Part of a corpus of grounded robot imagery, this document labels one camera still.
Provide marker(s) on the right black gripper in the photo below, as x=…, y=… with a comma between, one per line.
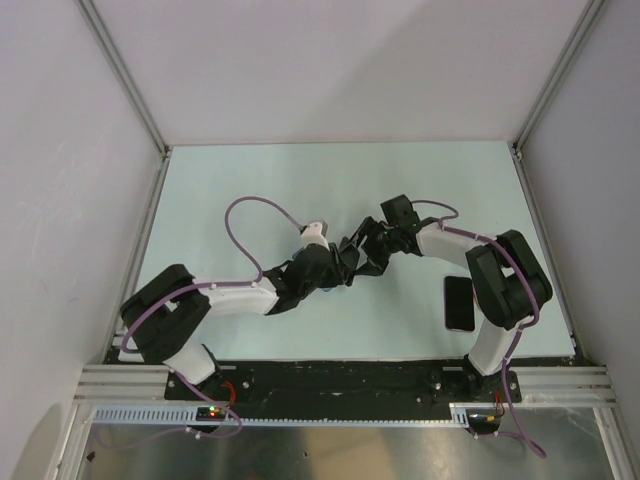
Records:
x=376, y=262

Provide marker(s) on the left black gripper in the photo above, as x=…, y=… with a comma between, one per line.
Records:
x=338, y=269

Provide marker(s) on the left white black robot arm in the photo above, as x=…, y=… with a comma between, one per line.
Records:
x=162, y=318

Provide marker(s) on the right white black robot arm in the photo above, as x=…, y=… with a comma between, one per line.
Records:
x=500, y=297

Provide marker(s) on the black phone pink edge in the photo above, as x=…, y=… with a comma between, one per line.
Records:
x=459, y=304

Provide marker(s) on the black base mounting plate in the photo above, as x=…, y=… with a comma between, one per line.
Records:
x=441, y=380

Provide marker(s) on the left controller board with LEDs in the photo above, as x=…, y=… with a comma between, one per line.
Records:
x=210, y=413

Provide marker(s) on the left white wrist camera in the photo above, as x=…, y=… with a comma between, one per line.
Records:
x=314, y=234

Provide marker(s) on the white slotted cable duct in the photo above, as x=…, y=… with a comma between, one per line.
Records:
x=183, y=415

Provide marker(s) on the left aluminium side rail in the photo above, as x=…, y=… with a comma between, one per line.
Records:
x=139, y=248

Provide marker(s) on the right controller board with wires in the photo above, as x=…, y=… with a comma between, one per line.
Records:
x=484, y=422

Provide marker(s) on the left aluminium corner post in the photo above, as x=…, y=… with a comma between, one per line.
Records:
x=100, y=31

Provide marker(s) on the aluminium corner post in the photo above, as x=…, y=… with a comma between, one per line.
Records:
x=577, y=40
x=100, y=31

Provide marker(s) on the right aluminium corner post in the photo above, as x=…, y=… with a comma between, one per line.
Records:
x=577, y=40

